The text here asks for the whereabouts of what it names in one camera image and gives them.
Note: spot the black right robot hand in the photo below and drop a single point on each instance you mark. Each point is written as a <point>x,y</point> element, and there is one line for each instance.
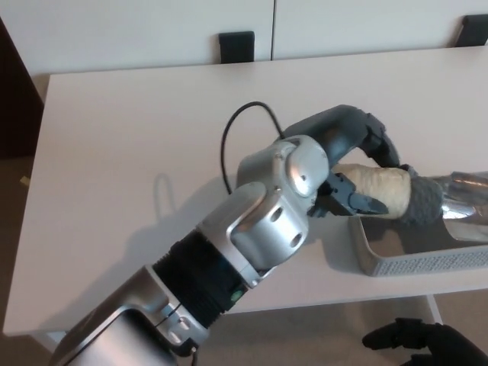
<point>453,347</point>

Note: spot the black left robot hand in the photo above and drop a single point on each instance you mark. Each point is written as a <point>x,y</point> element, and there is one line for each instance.
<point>335,122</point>

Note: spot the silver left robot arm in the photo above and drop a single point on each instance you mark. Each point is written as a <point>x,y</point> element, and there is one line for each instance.
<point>263,221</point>

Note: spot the grey perforated container tray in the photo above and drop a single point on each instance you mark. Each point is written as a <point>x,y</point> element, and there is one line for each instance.
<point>419,263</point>

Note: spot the white cabinet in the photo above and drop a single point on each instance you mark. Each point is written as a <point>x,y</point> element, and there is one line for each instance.
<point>152,23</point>

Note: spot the small yellowish tape scrap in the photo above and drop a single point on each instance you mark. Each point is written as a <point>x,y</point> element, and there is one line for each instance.
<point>24,180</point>

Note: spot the dark brown door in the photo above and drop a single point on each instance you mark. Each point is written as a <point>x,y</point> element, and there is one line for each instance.
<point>17,103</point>

